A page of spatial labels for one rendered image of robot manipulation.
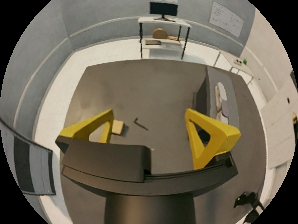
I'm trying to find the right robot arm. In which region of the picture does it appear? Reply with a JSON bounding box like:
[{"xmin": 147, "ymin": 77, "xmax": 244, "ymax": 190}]
[{"xmin": 234, "ymin": 123, "xmax": 298, "ymax": 218}]

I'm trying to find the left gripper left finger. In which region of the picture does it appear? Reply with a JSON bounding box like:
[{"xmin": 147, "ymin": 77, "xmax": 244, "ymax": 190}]
[{"xmin": 59, "ymin": 109, "xmax": 114, "ymax": 143}]

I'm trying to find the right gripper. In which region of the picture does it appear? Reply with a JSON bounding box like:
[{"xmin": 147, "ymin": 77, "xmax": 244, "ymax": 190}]
[{"xmin": 292, "ymin": 112, "xmax": 298, "ymax": 134}]

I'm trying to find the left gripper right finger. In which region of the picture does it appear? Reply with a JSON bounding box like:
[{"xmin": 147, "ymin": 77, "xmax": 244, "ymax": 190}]
[{"xmin": 185, "ymin": 109, "xmax": 241, "ymax": 170}]

